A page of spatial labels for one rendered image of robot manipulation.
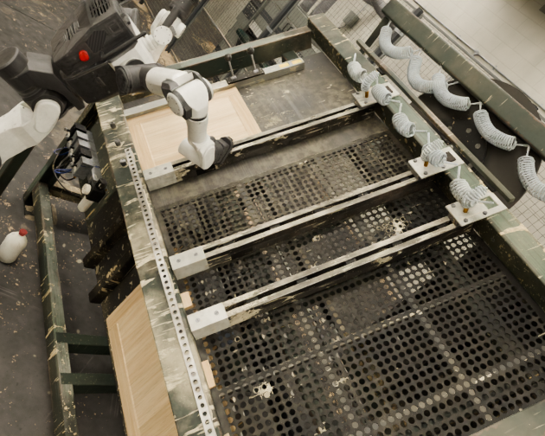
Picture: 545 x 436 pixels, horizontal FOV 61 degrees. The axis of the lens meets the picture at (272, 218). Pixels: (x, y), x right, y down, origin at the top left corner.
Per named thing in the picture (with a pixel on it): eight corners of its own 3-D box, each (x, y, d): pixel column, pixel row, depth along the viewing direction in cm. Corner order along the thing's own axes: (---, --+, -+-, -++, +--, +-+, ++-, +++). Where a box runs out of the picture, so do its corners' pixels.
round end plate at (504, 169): (348, 154, 262) (464, 43, 233) (354, 157, 266) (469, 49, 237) (428, 265, 215) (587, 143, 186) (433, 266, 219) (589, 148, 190)
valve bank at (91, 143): (46, 142, 226) (72, 105, 217) (74, 152, 236) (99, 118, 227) (55, 215, 196) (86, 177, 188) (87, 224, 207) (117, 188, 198)
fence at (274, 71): (125, 116, 232) (123, 110, 229) (300, 63, 248) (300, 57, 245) (127, 122, 229) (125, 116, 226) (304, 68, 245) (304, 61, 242)
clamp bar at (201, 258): (171, 263, 176) (154, 225, 157) (443, 164, 197) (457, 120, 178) (178, 285, 170) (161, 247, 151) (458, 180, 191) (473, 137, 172)
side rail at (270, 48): (120, 98, 251) (113, 80, 243) (307, 42, 270) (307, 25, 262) (122, 104, 248) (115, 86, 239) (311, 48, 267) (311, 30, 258)
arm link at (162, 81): (205, 65, 142) (168, 60, 157) (170, 83, 136) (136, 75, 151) (217, 100, 148) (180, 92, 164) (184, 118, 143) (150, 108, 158)
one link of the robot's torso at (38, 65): (-11, 75, 158) (33, 48, 157) (-11, 56, 166) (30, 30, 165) (48, 129, 181) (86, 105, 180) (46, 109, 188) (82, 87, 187)
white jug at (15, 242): (-6, 246, 235) (13, 221, 228) (15, 251, 242) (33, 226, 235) (-6, 261, 229) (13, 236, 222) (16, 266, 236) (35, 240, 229)
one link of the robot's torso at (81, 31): (39, 70, 153) (132, 14, 151) (33, 21, 173) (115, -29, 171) (97, 129, 176) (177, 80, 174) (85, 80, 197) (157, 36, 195)
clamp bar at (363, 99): (145, 178, 204) (128, 137, 185) (386, 100, 225) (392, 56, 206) (150, 195, 198) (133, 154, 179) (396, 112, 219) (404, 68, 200)
